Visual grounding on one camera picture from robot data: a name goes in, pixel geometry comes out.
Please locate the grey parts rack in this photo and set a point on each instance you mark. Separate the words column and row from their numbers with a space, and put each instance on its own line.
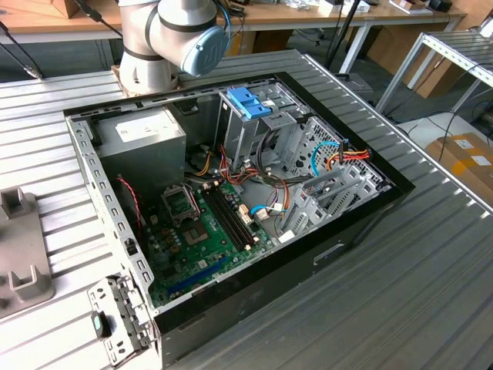
column 21, row 246

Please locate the long wooden desk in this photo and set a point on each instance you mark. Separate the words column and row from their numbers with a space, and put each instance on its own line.
column 385, row 17

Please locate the green motherboard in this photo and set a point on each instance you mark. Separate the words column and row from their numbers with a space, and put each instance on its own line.
column 227, row 256

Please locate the black open PC case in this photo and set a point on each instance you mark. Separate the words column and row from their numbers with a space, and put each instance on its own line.
column 269, row 277

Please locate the CPU socket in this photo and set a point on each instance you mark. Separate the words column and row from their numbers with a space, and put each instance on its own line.
column 195, row 236

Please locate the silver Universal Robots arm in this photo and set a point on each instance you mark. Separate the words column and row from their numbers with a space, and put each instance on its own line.
column 142, row 38

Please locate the large brown cardboard sheet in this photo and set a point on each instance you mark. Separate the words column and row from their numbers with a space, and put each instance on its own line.
column 389, row 46

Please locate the blue expansion slot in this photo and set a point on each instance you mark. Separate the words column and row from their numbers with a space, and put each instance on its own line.
column 198, row 274

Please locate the metal optical drive cage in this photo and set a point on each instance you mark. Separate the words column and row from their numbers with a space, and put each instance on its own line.
column 237, row 138

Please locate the black RAM slot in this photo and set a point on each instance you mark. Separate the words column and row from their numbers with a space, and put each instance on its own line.
column 227, row 217
column 231, row 216
column 222, row 219
column 235, row 214

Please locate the black case fan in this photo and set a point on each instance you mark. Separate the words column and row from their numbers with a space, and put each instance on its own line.
column 127, row 210

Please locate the wooden box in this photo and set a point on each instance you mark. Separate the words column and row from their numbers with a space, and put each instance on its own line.
column 67, row 7

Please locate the square brown base plate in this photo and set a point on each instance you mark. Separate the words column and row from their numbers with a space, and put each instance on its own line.
column 116, row 73

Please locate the plastic latch tab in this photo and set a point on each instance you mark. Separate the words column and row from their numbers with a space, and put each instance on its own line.
column 97, row 323

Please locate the aluminium frame table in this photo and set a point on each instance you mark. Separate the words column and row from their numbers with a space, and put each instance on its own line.
column 458, row 44

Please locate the white power supply label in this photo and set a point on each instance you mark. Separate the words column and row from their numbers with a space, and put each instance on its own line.
column 144, row 127

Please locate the metal disk bay cage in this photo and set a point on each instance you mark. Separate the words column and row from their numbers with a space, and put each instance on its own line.
column 343, row 196

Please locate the blue plastic drive latch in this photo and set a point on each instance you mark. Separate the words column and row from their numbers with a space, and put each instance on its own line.
column 246, row 101

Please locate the black stand pole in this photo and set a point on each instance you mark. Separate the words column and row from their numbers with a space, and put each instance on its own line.
column 345, row 31

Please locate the cardboard box with yellow tape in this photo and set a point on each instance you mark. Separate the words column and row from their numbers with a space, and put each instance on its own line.
column 443, row 148

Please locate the square chipset chip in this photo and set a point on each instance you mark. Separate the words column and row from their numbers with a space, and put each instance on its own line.
column 202, row 264

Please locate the grey power supply unit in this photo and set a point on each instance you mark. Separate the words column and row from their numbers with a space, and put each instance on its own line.
column 146, row 162

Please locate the metal card retention bracket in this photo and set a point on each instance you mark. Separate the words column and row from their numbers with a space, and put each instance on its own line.
column 127, row 308

